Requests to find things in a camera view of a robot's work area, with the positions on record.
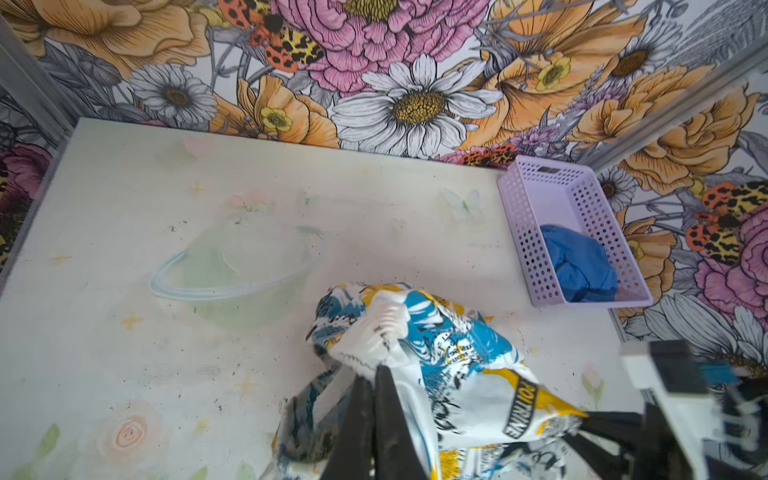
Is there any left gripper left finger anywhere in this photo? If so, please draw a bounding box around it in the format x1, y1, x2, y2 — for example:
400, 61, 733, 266
320, 376, 375, 480

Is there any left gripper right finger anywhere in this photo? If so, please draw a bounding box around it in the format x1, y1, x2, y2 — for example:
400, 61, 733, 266
374, 365, 428, 480

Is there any left aluminium corner post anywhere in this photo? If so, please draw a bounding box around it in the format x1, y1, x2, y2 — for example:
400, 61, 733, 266
1, 19, 81, 147

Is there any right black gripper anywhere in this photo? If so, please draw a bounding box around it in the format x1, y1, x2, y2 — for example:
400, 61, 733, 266
564, 403, 696, 480

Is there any lavender plastic laundry basket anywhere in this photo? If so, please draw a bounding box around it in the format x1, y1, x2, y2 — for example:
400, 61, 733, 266
498, 156, 653, 308

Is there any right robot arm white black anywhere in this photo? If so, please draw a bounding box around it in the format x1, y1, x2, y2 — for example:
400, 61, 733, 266
565, 340, 767, 479

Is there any aluminium corner post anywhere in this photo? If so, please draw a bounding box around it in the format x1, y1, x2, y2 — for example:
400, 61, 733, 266
577, 36, 767, 170
1, 19, 81, 147

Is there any blue cloth garment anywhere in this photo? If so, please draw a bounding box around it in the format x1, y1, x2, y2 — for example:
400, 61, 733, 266
540, 224, 618, 303

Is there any white teal yellow printed garment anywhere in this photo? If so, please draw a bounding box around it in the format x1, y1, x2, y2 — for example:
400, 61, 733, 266
263, 283, 586, 479

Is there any right aluminium corner post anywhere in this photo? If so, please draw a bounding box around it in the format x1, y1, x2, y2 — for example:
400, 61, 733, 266
577, 36, 767, 170

